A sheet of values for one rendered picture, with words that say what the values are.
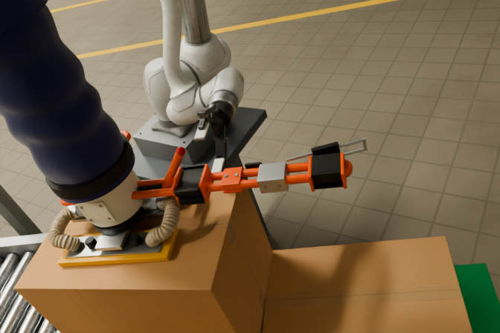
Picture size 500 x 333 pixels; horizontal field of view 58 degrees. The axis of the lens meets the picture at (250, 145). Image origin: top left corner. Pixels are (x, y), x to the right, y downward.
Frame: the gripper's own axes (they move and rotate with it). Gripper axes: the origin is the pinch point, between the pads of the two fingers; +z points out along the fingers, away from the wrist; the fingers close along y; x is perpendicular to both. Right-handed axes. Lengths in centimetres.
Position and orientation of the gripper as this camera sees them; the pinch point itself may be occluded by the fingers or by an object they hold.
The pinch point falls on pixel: (207, 155)
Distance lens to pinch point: 125.7
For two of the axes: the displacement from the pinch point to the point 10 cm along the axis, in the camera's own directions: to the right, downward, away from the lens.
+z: -1.3, 6.5, -7.4
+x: -9.5, 1.2, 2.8
